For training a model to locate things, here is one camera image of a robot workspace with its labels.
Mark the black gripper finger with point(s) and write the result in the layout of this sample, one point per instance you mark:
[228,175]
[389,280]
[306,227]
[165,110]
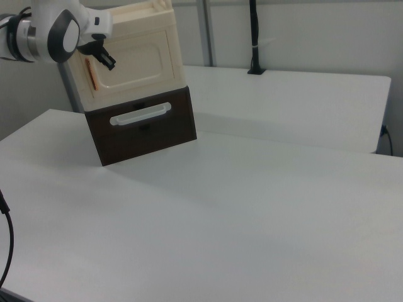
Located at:
[110,62]
[97,55]

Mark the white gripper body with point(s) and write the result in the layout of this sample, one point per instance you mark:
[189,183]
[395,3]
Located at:
[99,23]

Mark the cream cabinet door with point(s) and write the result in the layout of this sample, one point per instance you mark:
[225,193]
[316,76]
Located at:
[138,63]

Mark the cream plastic storage cabinet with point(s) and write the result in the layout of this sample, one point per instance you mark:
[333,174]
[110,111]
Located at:
[141,44]

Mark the dark brown wooden drawer box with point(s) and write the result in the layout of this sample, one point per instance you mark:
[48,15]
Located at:
[145,138]

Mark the black clamped camera pole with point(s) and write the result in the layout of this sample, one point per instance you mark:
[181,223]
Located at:
[255,41]

